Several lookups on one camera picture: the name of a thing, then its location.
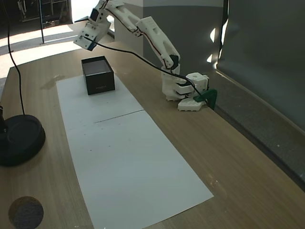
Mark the dark box white inside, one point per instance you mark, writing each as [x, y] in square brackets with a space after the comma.
[101, 82]

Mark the thin metal pole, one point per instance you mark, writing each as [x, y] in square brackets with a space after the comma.
[42, 23]

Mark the white paper sheet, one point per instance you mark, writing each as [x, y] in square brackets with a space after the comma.
[131, 167]
[78, 107]

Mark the green table clamp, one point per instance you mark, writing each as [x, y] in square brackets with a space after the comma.
[209, 96]

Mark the black round stand base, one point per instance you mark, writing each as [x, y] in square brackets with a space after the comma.
[21, 140]

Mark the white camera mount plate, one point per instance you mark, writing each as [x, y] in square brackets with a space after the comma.
[84, 35]

